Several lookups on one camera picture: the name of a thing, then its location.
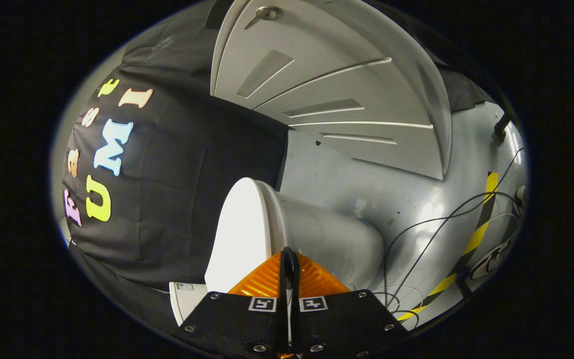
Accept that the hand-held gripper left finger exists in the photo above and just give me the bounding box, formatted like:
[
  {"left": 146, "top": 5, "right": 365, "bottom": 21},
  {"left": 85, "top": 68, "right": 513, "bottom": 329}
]
[{"left": 171, "top": 247, "right": 290, "bottom": 359}]

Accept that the black metal leg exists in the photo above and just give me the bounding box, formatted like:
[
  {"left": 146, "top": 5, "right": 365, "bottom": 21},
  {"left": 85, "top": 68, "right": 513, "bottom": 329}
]
[{"left": 494, "top": 112, "right": 515, "bottom": 140}]

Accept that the black backdrop cloth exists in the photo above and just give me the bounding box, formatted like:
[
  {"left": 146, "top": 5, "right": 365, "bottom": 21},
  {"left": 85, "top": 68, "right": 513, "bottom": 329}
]
[{"left": 60, "top": 5, "right": 489, "bottom": 325}]

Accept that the white round device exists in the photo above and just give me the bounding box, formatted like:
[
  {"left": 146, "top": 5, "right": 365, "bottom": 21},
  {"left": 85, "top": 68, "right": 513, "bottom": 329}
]
[{"left": 469, "top": 234, "right": 517, "bottom": 280}]

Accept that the black cable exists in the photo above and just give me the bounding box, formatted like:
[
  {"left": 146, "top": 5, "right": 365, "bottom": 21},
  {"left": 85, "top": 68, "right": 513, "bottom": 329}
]
[{"left": 382, "top": 147, "right": 527, "bottom": 325}]

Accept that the yellow black hazard tape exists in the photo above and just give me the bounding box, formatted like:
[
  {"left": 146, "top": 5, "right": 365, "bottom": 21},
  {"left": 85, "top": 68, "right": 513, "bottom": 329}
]
[{"left": 397, "top": 172, "right": 499, "bottom": 322}]

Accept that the metal cabinet door lock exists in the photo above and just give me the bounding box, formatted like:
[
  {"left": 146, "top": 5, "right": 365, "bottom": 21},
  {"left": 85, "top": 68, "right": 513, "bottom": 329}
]
[{"left": 245, "top": 5, "right": 284, "bottom": 29}]

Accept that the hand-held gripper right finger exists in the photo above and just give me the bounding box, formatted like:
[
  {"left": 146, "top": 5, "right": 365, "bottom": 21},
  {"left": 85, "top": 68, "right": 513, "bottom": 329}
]
[{"left": 288, "top": 247, "right": 411, "bottom": 359}]

